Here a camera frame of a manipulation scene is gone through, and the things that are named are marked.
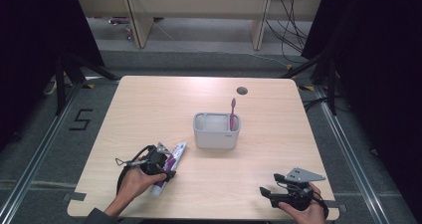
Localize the bundle of black cables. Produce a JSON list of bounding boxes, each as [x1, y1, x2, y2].
[[265, 0, 311, 65]]

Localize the aluminium floor rail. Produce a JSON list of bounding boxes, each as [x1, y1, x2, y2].
[[313, 84, 392, 224], [0, 81, 84, 224]]

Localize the pink and grey toothbrush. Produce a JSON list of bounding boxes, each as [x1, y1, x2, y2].
[[229, 98, 237, 131]]

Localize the grey toothbrush holder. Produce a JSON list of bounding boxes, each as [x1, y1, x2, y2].
[[193, 112, 242, 150]]

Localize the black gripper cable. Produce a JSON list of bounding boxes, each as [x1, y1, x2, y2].
[[312, 190, 330, 220], [114, 144, 157, 195]]

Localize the white and purple toothpaste tube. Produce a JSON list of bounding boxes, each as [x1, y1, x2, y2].
[[149, 141, 188, 198]]

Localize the black metal stand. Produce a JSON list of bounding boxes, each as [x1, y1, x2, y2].
[[280, 51, 337, 116], [54, 53, 120, 116]]

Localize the black curtain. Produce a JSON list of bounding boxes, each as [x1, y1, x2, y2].
[[0, 0, 105, 152], [301, 0, 422, 215]]

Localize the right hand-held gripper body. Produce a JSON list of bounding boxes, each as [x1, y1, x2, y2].
[[270, 166, 327, 212]]

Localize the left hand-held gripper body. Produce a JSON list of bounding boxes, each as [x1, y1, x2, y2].
[[140, 142, 176, 176]]

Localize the person's left hand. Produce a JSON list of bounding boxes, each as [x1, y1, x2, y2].
[[117, 158, 168, 205]]

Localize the person's right hand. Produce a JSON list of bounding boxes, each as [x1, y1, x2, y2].
[[278, 182, 326, 224]]

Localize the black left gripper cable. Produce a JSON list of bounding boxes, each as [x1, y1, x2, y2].
[[114, 144, 157, 195]]

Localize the light wooden desk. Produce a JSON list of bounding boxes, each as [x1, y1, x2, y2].
[[74, 0, 324, 51]]

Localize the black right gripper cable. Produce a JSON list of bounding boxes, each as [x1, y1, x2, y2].
[[312, 190, 330, 220]]

